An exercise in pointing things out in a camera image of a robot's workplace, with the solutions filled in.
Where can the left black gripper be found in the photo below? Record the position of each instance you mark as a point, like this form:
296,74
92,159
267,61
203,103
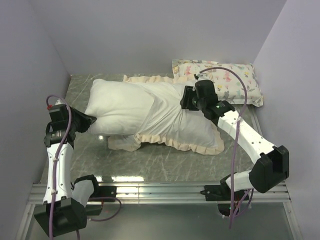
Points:
86,120

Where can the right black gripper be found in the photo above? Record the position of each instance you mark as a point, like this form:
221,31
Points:
186,102

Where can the grey pillowcase with cream ruffle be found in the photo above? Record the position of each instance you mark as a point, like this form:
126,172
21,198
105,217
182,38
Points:
167,123

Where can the white pillow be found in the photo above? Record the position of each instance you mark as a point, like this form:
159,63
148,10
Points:
120,108

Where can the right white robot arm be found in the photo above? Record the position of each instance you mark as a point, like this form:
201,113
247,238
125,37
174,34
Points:
271,164

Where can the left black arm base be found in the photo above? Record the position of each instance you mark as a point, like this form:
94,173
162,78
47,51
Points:
105,194

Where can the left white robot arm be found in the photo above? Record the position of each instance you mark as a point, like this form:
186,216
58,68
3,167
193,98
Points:
64,204

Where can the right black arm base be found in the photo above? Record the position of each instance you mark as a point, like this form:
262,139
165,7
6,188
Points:
222,193

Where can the floral patterned pillow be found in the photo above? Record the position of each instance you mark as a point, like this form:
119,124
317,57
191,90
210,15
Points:
227,86

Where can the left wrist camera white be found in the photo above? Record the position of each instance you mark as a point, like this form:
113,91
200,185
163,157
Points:
58,102

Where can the aluminium front rail frame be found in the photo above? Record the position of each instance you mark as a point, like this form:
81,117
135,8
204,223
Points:
180,211

